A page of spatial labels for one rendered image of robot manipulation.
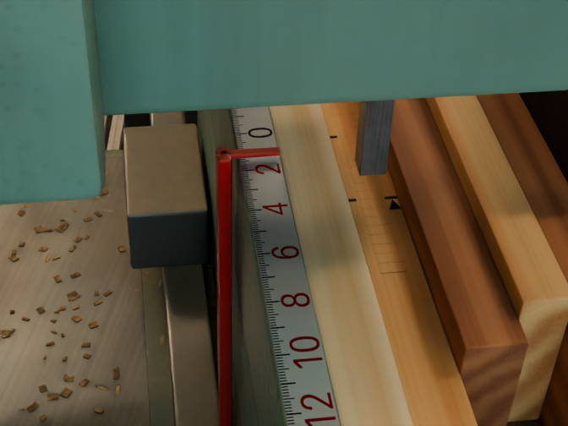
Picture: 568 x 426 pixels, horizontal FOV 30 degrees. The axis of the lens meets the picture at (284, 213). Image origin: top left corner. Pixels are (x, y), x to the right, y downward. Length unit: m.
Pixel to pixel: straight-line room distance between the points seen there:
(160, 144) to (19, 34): 0.30
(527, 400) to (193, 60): 0.15
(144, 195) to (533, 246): 0.23
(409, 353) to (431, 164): 0.08
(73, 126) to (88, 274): 0.29
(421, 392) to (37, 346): 0.25
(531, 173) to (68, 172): 0.17
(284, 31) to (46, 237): 0.30
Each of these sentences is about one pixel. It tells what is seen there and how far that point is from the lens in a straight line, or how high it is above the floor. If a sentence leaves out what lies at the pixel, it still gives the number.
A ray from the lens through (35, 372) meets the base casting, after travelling 0.50.
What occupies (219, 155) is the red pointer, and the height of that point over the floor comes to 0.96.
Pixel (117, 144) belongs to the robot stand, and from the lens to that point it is 1.57.
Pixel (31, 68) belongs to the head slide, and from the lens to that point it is 0.24.
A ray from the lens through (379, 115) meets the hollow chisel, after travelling 0.34.
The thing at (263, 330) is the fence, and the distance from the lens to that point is 0.30.
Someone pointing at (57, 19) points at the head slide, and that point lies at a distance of 0.24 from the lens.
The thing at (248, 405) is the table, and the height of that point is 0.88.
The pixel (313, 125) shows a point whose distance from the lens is 0.38.
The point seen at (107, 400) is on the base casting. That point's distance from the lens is 0.48.
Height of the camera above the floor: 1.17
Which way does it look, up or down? 41 degrees down
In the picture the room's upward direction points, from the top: 2 degrees clockwise
